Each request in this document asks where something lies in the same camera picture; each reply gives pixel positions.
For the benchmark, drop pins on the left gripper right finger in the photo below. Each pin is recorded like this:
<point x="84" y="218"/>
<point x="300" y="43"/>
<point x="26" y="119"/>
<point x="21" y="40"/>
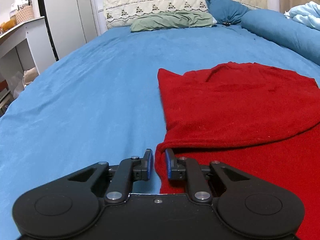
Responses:
<point x="244" y="206"/>

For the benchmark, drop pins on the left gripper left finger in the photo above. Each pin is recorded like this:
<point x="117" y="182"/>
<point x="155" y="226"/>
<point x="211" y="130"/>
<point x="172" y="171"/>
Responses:
<point x="68" y="206"/>

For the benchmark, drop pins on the red knit garment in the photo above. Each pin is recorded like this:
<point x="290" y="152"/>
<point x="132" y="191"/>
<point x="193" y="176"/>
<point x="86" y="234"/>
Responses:
<point x="259" y="119"/>

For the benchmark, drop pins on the blue bed sheet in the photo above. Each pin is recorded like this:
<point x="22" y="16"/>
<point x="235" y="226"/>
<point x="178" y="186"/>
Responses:
<point x="102" y="103"/>

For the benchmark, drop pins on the beige bag on floor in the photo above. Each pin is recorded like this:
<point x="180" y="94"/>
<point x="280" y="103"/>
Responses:
<point x="29" y="76"/>

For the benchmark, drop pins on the white shelf desk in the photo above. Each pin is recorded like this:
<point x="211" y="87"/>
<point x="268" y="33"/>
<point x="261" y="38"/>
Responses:
<point x="23" y="47"/>

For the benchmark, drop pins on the blue rolled duvet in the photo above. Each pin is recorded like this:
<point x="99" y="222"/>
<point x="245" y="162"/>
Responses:
<point x="275" y="27"/>

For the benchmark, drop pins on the orange plush on desk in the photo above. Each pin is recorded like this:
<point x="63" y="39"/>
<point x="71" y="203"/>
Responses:
<point x="5" y="26"/>

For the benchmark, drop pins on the dark blue pillow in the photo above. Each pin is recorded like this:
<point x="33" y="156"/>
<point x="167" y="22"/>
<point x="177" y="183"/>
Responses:
<point x="226" y="12"/>

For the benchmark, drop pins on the woven basket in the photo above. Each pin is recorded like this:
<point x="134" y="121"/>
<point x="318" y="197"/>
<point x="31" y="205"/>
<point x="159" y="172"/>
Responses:
<point x="24" y="14"/>

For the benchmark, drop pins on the white grey wardrobe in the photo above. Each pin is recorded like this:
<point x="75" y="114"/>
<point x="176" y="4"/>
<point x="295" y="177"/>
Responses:
<point x="70" y="24"/>

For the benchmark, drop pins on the light blue blanket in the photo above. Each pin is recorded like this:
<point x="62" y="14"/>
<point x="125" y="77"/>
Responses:
<point x="307" y="14"/>

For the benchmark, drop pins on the green pillow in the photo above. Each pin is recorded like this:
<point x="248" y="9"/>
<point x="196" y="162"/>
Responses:
<point x="173" y="20"/>

